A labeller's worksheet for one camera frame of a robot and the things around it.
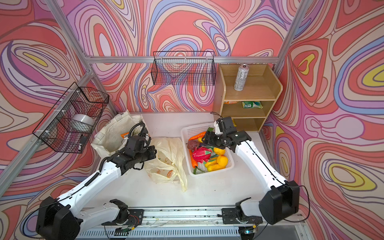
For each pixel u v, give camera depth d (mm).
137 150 627
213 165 851
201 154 852
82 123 702
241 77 802
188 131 986
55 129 675
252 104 986
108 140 838
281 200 389
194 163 885
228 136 571
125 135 901
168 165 735
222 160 835
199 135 991
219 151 863
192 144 908
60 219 381
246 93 864
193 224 731
